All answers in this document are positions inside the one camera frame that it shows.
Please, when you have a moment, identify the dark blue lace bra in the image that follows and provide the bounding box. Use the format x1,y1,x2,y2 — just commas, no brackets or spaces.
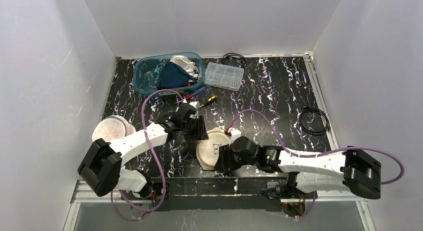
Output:
156,62,198,90

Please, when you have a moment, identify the teal plastic bin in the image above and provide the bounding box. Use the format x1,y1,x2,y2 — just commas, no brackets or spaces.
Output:
133,52,205,96

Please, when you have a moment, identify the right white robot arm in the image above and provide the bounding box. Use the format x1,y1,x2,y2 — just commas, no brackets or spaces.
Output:
214,136,382,200

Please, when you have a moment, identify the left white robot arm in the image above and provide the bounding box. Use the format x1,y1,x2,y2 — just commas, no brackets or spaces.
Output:
77,102,208,197

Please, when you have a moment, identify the red blue screwdriver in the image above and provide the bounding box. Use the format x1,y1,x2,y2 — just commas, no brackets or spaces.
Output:
181,87,207,102

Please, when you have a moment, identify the yellow black screwdriver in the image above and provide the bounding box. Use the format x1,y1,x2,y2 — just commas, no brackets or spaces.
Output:
199,95,217,108

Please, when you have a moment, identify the white cloth in bin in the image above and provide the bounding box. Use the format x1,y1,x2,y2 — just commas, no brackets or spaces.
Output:
170,55,200,80

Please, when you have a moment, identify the clear plastic screw box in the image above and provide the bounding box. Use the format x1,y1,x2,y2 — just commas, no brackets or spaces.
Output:
204,62,244,91

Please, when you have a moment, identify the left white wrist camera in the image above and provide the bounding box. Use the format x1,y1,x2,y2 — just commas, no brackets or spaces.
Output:
188,101,200,110

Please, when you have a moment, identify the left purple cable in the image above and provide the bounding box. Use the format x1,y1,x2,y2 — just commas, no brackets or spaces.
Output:
110,88,184,222

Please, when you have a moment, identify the black cable coil right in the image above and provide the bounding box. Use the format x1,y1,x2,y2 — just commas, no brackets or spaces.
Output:
299,107,330,136

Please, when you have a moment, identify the black cable coil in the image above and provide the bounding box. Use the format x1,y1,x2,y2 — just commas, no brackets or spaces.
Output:
299,107,330,136
221,53,247,68

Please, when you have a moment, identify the black cable coil rear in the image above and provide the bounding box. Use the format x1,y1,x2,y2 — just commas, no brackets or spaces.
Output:
221,53,247,68

